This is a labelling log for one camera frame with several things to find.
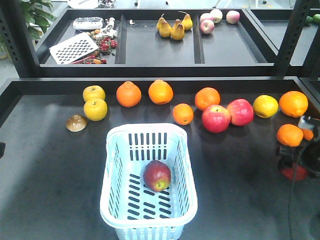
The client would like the yellow apple front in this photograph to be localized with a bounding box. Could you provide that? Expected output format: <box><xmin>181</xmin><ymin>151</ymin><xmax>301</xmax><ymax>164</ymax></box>
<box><xmin>83</xmin><ymin>98</ymin><xmax>108</xmax><ymax>122</ymax></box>

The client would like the small orange lower right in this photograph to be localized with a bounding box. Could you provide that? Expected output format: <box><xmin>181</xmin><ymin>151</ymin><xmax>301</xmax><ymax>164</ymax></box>
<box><xmin>276</xmin><ymin>124</ymin><xmax>304</xmax><ymax>147</ymax></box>

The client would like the pink apple back shelf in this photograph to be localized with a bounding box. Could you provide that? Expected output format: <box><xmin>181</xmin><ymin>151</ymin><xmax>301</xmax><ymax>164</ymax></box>
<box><xmin>199</xmin><ymin>19</ymin><xmax>215</xmax><ymax>35</ymax></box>

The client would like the large orange behind apples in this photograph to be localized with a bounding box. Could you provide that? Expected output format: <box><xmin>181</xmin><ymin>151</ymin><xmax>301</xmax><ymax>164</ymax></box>
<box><xmin>194</xmin><ymin>87</ymin><xmax>221</xmax><ymax>111</ymax></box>

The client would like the pink red apple left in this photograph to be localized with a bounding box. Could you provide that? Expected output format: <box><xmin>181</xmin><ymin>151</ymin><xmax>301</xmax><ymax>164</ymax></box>
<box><xmin>201</xmin><ymin>104</ymin><xmax>231</xmax><ymax>134</ymax></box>

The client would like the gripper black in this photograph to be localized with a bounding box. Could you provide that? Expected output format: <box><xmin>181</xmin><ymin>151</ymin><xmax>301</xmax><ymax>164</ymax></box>
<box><xmin>275</xmin><ymin>141</ymin><xmax>320</xmax><ymax>178</ymax></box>

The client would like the yellow apple rear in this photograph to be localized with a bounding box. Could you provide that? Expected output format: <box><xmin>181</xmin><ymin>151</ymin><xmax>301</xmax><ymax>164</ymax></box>
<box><xmin>82</xmin><ymin>85</ymin><xmax>106</xmax><ymax>102</ymax></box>

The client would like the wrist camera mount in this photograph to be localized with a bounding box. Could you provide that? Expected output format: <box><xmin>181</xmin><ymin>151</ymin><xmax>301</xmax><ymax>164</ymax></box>
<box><xmin>298</xmin><ymin>115</ymin><xmax>320</xmax><ymax>131</ymax></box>

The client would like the pink red apple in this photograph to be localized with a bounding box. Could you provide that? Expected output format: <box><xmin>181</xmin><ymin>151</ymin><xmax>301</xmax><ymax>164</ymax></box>
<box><xmin>226</xmin><ymin>98</ymin><xmax>254</xmax><ymax>127</ymax></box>
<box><xmin>201</xmin><ymin>104</ymin><xmax>231</xmax><ymax>134</ymax></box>

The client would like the potted green plant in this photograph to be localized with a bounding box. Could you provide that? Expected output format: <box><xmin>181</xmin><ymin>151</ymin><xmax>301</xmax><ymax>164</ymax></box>
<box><xmin>0</xmin><ymin>0</ymin><xmax>56</xmax><ymax>60</ymax></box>

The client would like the black wooden display stand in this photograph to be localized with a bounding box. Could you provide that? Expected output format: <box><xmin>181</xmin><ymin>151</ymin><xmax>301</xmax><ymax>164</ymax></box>
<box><xmin>0</xmin><ymin>9</ymin><xmax>320</xmax><ymax>240</ymax></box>

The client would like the dark red apple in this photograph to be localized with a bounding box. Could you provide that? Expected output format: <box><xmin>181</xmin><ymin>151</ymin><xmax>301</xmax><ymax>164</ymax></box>
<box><xmin>280</xmin><ymin>163</ymin><xmax>309</xmax><ymax>181</ymax></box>
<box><xmin>143</xmin><ymin>160</ymin><xmax>171</xmax><ymax>192</ymax></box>

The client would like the small orange far right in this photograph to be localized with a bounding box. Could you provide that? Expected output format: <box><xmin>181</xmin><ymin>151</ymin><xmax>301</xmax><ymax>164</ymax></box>
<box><xmin>301</xmin><ymin>128</ymin><xmax>314</xmax><ymax>141</ymax></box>

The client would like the light blue plastic basket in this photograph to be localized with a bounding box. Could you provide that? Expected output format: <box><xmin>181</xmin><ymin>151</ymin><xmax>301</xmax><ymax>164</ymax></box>
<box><xmin>100</xmin><ymin>123</ymin><xmax>198</xmax><ymax>240</ymax></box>

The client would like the brown pears cluster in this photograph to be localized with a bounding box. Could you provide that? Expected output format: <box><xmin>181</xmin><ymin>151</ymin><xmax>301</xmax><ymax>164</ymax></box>
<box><xmin>156</xmin><ymin>11</ymin><xmax>193</xmax><ymax>41</ymax></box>

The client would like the small orange lower left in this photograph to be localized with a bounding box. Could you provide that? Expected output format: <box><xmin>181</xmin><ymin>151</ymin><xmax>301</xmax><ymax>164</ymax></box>
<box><xmin>172</xmin><ymin>103</ymin><xmax>194</xmax><ymax>126</ymax></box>

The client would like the small orange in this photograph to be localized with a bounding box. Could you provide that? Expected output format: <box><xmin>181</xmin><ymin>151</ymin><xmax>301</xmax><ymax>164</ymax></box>
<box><xmin>301</xmin><ymin>128</ymin><xmax>314</xmax><ymax>141</ymax></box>
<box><xmin>276</xmin><ymin>124</ymin><xmax>304</xmax><ymax>147</ymax></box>
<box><xmin>172</xmin><ymin>103</ymin><xmax>194</xmax><ymax>126</ymax></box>

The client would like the black upright shelf post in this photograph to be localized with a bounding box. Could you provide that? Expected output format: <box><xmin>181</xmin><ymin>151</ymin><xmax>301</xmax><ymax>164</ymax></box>
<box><xmin>0</xmin><ymin>0</ymin><xmax>41</xmax><ymax>78</ymax></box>

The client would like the orange with knob top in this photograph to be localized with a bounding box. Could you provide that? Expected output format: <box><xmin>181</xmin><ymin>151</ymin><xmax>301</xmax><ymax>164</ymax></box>
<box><xmin>116</xmin><ymin>81</ymin><xmax>142</xmax><ymax>108</ymax></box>

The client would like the pink red apple right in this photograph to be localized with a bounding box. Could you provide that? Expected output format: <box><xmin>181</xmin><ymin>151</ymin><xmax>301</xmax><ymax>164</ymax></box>
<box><xmin>226</xmin><ymin>98</ymin><xmax>254</xmax><ymax>127</ymax></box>

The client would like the yellow apple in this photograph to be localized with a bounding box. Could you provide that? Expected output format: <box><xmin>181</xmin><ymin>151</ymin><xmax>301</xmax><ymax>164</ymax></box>
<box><xmin>82</xmin><ymin>85</ymin><xmax>106</xmax><ymax>102</ymax></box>
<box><xmin>83</xmin><ymin>98</ymin><xmax>108</xmax><ymax>122</ymax></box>

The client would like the white perforated grater board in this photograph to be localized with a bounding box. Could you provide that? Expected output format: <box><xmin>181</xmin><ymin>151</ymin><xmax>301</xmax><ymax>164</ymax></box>
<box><xmin>49</xmin><ymin>32</ymin><xmax>99</xmax><ymax>65</ymax></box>

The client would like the large orange top right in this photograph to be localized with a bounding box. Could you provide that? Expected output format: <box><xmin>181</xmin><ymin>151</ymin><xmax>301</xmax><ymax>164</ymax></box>
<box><xmin>279</xmin><ymin>91</ymin><xmax>309</xmax><ymax>118</ymax></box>

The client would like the yellow orange citrus fruit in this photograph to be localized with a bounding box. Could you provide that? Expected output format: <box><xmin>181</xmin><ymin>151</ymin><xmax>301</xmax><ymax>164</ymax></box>
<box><xmin>253</xmin><ymin>94</ymin><xmax>279</xmax><ymax>119</ymax></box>

